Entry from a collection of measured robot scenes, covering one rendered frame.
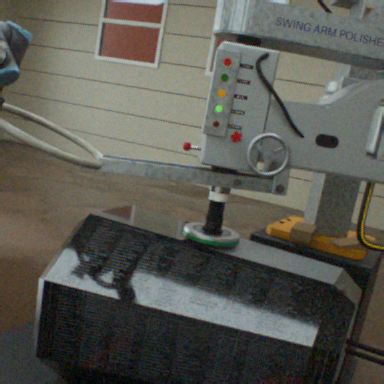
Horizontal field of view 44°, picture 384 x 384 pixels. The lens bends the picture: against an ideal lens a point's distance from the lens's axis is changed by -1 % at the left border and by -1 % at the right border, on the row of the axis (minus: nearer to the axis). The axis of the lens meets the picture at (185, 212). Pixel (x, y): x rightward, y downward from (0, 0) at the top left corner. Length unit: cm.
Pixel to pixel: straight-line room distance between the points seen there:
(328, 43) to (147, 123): 722
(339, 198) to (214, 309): 109
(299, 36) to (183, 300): 97
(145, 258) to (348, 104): 90
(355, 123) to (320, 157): 17
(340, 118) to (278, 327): 74
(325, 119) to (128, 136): 741
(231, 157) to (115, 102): 755
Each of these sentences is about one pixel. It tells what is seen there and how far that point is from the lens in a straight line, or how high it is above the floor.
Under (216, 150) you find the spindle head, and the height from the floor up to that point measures 116.
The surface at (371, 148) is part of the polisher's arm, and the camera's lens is 201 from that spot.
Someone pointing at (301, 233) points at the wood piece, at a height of 82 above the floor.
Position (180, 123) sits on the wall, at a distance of 853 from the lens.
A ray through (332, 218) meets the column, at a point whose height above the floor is 88.
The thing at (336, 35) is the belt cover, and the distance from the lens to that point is 174.
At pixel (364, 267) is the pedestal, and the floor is 73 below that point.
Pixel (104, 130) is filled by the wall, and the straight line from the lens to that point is 924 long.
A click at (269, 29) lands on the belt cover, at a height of 158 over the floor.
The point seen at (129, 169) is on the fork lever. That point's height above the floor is 104.
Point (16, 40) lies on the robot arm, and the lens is 166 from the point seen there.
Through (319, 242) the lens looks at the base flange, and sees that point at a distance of 236.
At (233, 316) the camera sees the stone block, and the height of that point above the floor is 65.
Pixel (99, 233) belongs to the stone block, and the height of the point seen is 75.
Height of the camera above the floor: 128
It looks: 12 degrees down
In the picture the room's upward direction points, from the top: 10 degrees clockwise
